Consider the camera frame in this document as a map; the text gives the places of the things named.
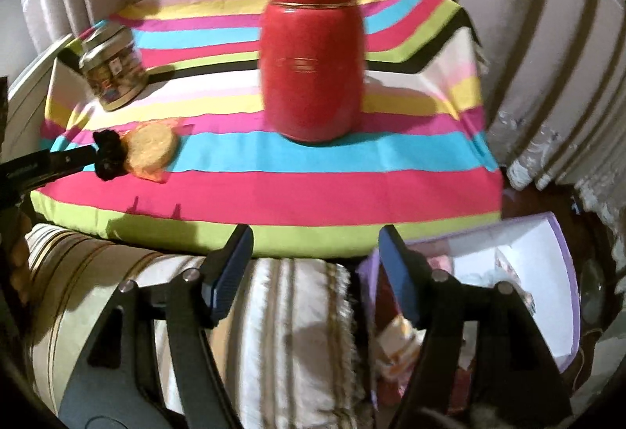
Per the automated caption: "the striped colourful tablecloth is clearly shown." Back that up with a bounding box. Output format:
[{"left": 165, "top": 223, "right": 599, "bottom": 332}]
[{"left": 31, "top": 0, "right": 502, "bottom": 258}]

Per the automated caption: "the black fuzzy cloth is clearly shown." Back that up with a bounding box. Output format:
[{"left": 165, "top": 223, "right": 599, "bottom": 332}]
[{"left": 92, "top": 129, "right": 127, "bottom": 181}]

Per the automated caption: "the gold lidded glass jar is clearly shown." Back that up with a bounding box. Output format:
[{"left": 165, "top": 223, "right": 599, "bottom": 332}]
[{"left": 79, "top": 21, "right": 149, "bottom": 112}]

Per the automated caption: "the orange mesh sponge bag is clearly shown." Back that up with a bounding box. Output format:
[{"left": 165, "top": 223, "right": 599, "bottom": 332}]
[{"left": 121, "top": 118, "right": 194, "bottom": 184}]

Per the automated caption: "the purple white cardboard box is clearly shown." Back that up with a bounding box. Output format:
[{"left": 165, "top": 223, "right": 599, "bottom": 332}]
[{"left": 358, "top": 213, "right": 580, "bottom": 427}]

